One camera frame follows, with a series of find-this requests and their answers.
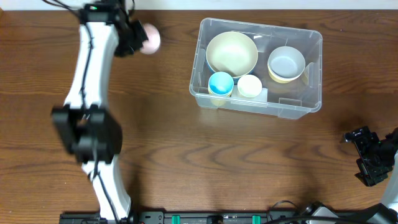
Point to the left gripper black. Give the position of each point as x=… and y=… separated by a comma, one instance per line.
x=137, y=35

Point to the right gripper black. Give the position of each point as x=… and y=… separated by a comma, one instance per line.
x=357, y=140

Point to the pink cup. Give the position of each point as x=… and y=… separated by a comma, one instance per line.
x=152, y=44

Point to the dark blue large bowl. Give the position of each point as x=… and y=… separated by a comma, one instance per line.
x=210, y=68

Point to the yellow small bowl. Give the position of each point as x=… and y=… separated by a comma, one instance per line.
x=279, y=79

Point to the white small bowl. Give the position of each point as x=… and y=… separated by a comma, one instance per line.
x=285, y=72

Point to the grey small bowl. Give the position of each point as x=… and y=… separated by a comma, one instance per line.
x=286, y=54

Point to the blue cup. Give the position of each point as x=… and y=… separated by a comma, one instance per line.
x=221, y=82

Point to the beige large bowl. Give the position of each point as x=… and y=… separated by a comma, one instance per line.
x=232, y=52

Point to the pale green cup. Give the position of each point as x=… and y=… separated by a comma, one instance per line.
x=249, y=86

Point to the yellow cup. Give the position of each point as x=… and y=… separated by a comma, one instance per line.
x=228, y=94
x=219, y=101

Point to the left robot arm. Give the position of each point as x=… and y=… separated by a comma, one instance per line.
x=84, y=124

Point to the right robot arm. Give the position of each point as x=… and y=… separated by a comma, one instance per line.
x=383, y=210

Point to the clear plastic storage bin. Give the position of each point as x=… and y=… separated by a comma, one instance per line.
x=285, y=100

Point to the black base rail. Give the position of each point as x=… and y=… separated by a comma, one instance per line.
x=176, y=218

